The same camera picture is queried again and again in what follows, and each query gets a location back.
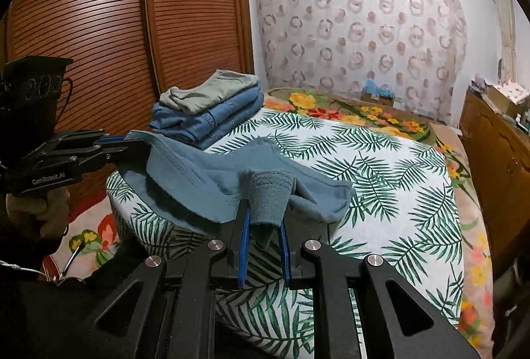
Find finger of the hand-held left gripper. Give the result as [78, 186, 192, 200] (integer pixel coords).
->
[25, 146, 130, 178]
[39, 128, 130, 155]

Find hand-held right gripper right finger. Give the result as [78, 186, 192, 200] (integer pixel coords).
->
[279, 218, 481, 359]

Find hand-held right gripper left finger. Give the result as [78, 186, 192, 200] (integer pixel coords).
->
[85, 197, 251, 359]

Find teal blue pants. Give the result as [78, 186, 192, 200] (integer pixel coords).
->
[118, 130, 354, 248]

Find folded grey pants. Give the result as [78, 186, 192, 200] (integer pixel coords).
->
[159, 69, 261, 115]

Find person's left hand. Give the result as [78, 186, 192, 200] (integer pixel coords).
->
[6, 188, 72, 239]

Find wooden louvered wardrobe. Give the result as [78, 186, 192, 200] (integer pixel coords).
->
[0, 0, 255, 219]

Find leaf print bed sheet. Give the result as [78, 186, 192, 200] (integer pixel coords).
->
[105, 106, 464, 359]

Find folded denim jeans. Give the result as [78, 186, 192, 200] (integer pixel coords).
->
[149, 87, 265, 150]

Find floral blanket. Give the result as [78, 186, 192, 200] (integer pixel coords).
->
[41, 88, 495, 355]

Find cardboard box with blue cloth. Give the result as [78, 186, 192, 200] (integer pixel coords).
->
[361, 78, 394, 106]

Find circle pattern curtain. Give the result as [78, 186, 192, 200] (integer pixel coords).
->
[253, 0, 468, 124]

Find wooden cabinet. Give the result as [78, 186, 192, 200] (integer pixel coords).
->
[459, 88, 530, 273]

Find white dotted box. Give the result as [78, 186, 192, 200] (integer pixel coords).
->
[484, 81, 528, 115]

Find wrapped air conditioner pipe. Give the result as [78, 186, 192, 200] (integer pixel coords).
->
[491, 0, 518, 82]

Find thin white cord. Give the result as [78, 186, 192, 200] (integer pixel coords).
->
[0, 260, 56, 282]

